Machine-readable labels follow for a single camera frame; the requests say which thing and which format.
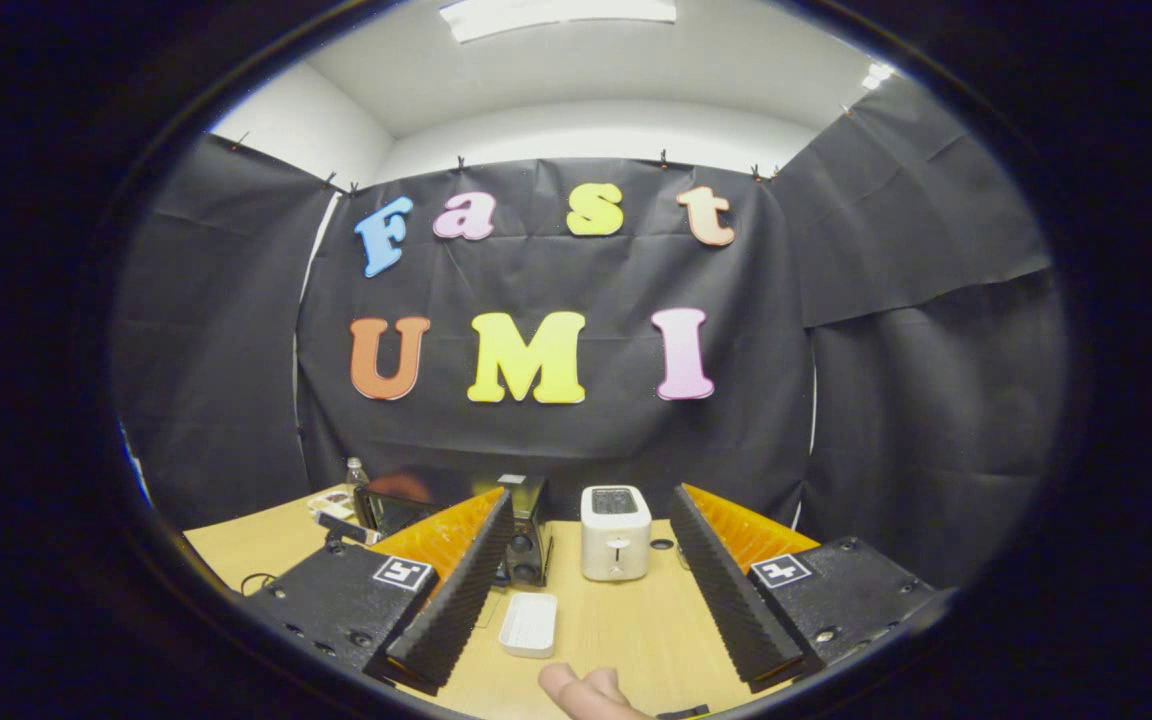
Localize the black electric oven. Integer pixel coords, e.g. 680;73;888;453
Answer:
354;474;554;588

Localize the white toaster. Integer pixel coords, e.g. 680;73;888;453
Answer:
581;485;653;583

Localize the white rectangular plate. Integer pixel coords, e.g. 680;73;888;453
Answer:
497;592;559;659

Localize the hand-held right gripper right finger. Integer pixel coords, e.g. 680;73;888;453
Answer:
671;483;942;694

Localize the black backdrop cloth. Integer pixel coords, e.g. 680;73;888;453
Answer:
111;78;1072;591

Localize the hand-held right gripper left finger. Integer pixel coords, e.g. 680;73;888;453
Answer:
236;487;515;698

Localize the long ceiling light panel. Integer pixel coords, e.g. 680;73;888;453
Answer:
439;0;678;44

